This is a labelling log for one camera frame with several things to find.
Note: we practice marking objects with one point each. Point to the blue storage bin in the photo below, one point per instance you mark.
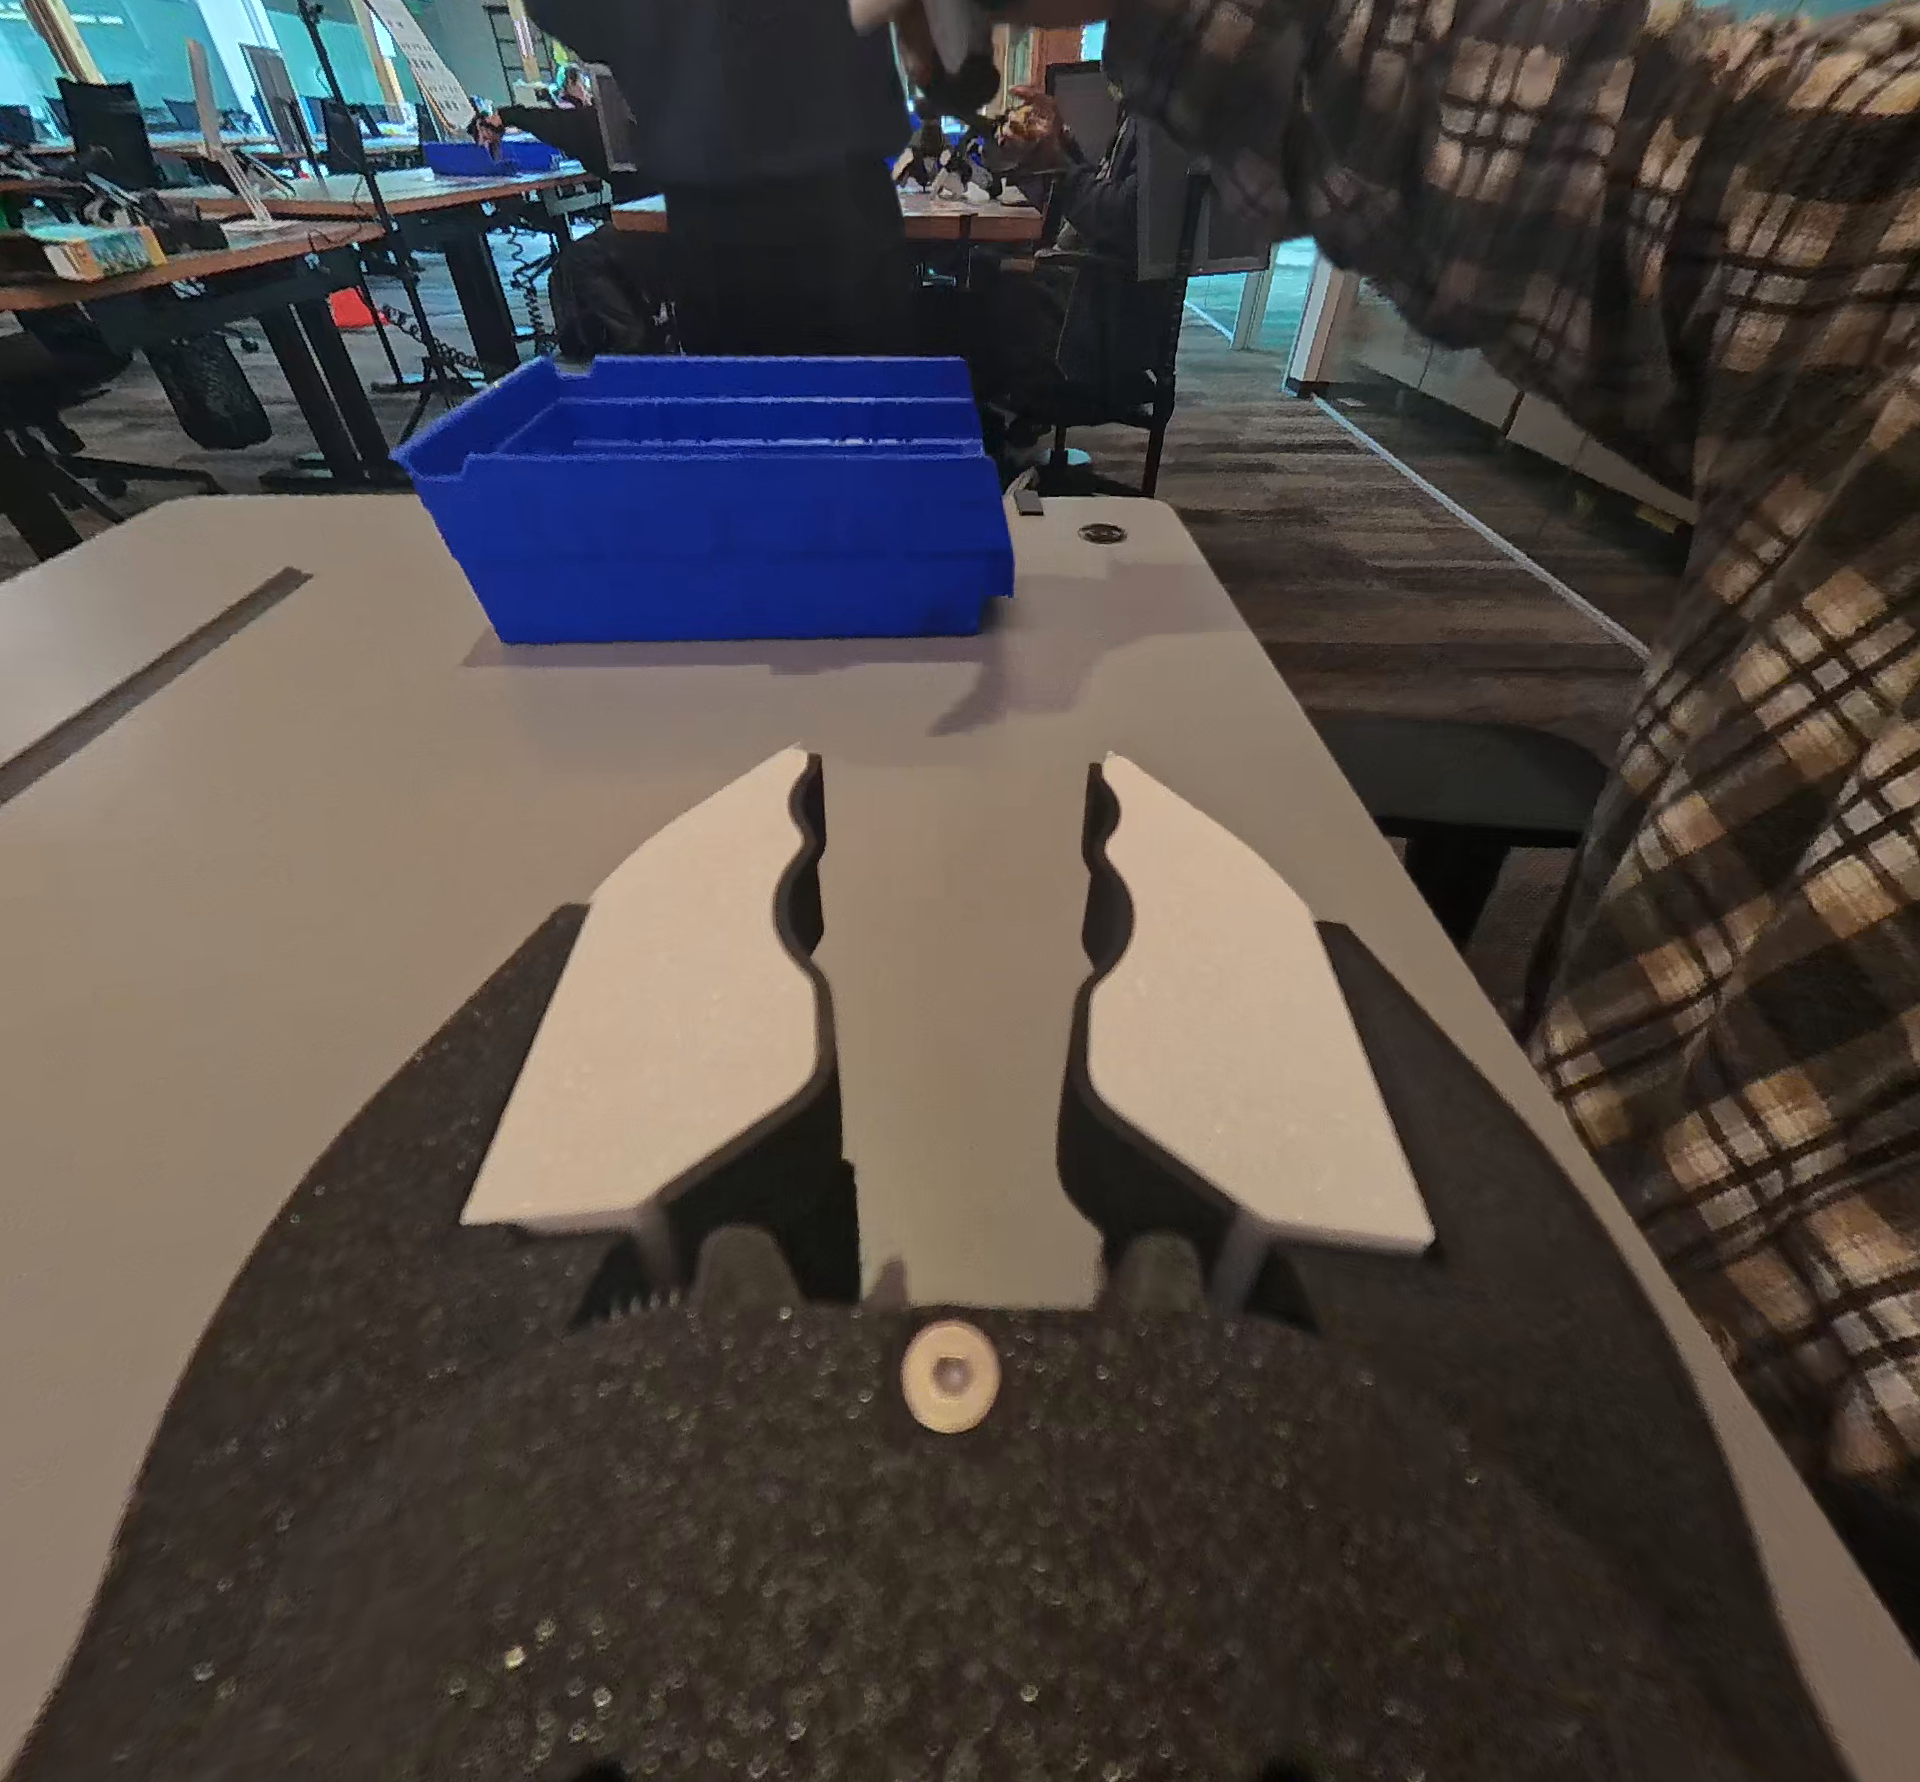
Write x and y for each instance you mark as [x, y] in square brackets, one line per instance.
[479, 159]

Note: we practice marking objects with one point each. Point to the small grey clip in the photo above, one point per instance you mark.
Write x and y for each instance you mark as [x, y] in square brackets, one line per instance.
[1029, 501]

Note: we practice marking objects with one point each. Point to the black office chair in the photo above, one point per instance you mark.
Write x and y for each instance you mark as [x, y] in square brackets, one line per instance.
[1500, 777]

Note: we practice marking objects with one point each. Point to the small black white toy robot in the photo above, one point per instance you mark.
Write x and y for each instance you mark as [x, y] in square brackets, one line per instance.
[945, 170]

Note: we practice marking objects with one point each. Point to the grey computer monitor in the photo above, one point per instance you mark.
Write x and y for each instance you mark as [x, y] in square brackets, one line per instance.
[1215, 208]

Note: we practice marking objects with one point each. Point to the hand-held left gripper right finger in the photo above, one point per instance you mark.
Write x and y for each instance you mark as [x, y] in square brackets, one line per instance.
[1245, 1062]

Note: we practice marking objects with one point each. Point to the white instruction board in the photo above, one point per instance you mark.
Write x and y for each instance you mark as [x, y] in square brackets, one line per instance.
[428, 58]

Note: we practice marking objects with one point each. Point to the blue plastic bin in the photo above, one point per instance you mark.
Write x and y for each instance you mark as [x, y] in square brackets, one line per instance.
[721, 568]

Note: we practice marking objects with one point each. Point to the yellow and blue box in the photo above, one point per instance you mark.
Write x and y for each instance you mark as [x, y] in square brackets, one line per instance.
[105, 256]

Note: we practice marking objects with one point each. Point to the orange traffic cone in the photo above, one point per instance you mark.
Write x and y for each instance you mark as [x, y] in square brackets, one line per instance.
[348, 313]

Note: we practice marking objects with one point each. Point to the black computer monitor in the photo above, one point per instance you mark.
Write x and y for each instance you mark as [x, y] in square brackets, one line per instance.
[105, 125]

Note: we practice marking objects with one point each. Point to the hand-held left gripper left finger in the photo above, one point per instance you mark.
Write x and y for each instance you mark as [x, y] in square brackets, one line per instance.
[660, 1047]

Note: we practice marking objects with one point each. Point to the person's right forearm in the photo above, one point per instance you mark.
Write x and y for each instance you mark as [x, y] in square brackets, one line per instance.
[1500, 132]

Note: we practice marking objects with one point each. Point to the long wooden workbench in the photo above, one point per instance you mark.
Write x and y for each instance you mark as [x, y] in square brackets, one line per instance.
[960, 220]
[194, 260]

